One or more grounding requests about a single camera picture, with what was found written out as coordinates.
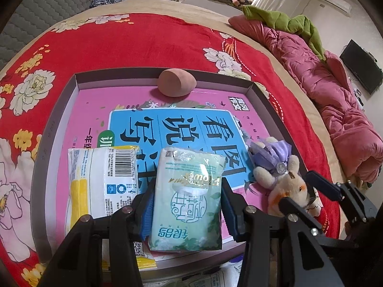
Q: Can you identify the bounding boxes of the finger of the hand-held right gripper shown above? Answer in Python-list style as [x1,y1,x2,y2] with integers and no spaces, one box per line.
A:
[278,197,360,248]
[304,170,378,226]

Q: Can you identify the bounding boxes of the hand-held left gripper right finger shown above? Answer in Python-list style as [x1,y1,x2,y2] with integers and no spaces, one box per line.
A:
[220,179,348,287]

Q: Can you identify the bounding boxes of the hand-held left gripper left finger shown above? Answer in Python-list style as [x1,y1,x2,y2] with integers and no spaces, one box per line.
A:
[36,185,158,287]

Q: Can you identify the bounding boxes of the cream plush rabbit orange spots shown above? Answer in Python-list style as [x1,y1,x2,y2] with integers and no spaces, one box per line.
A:
[267,155,321,217]

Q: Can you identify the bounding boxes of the green tissue pack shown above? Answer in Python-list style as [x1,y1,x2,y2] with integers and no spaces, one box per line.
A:
[148,147,226,253]

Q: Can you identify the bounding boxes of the white yellow wipes packet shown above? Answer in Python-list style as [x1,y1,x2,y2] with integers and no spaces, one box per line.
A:
[66,145,158,272]

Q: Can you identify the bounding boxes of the plush bear purple dress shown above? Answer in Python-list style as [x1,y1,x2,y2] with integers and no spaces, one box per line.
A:
[248,137,292,189]

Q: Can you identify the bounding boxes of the pink makeup sponge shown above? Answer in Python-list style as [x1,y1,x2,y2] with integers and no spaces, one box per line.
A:
[158,68,197,98]

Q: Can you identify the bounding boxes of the white blue printed packet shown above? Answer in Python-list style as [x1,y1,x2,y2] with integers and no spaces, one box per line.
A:
[180,257,244,287]

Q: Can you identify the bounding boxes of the pink quilt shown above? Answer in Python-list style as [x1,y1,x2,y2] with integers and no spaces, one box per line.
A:
[228,15,383,183]

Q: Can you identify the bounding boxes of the pink workbook blue title panel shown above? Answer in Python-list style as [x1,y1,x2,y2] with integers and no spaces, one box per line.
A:
[63,85,271,246]

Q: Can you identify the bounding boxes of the green blanket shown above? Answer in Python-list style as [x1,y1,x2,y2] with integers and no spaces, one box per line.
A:
[242,5,327,63]

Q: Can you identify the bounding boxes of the red floral blanket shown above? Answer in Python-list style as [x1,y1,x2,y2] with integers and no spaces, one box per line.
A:
[0,12,344,287]

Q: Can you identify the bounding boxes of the white air conditioner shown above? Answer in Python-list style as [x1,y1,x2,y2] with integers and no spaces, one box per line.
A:
[316,0,352,14]

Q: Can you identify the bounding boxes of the blue patterned cloth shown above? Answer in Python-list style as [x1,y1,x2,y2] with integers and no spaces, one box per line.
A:
[90,0,128,8]

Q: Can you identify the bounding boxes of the grey quilted headboard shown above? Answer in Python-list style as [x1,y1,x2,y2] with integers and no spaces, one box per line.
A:
[0,0,120,69]

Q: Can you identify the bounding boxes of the black wall television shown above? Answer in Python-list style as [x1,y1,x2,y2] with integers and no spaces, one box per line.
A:
[339,39,383,94]

